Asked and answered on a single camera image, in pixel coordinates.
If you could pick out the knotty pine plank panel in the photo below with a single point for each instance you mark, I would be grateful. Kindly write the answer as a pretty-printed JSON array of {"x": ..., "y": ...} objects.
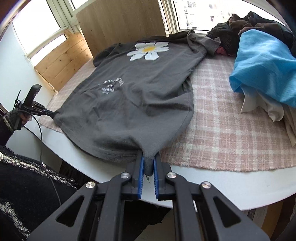
[{"x": 60, "y": 65}]

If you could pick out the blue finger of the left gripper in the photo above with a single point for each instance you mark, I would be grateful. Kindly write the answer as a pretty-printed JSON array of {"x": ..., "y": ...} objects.
[{"x": 50, "y": 113}]

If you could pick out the white garment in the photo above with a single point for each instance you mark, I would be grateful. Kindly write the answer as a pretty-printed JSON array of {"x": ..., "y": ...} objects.
[{"x": 276, "y": 111}]

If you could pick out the pink garment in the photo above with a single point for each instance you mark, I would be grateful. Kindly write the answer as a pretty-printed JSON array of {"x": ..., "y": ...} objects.
[{"x": 221, "y": 51}]

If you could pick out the left hand in knit cuff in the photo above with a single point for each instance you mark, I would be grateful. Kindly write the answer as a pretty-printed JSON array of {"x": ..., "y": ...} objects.
[{"x": 14, "y": 120}]

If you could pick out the dark grey daisy t-shirt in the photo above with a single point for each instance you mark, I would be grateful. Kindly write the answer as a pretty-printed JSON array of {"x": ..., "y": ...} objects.
[{"x": 138, "y": 98}]

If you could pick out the light oak veneer board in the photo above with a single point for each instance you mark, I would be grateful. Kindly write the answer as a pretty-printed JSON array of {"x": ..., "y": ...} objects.
[{"x": 104, "y": 23}]

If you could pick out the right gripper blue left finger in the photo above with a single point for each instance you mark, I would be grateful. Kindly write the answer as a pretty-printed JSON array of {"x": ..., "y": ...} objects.
[{"x": 140, "y": 161}]

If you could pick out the white window frame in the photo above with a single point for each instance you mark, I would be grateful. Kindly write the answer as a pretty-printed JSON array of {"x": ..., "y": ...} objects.
[{"x": 42, "y": 25}]

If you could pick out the black patterned sweater torso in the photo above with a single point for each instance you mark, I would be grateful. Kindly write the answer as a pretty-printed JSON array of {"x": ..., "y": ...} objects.
[{"x": 30, "y": 193}]

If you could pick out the pink plaid table cloth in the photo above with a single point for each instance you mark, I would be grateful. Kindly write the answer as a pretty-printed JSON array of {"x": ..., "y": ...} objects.
[{"x": 220, "y": 137}]

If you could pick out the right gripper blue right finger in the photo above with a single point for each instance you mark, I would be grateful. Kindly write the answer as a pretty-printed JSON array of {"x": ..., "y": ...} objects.
[{"x": 156, "y": 179}]

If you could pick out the blue garment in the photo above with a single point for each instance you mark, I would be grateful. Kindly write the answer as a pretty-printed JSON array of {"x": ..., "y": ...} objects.
[{"x": 266, "y": 64}]

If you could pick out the left forearm black sleeve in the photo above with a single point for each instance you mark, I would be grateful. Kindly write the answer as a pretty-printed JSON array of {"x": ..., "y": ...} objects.
[{"x": 6, "y": 130}]

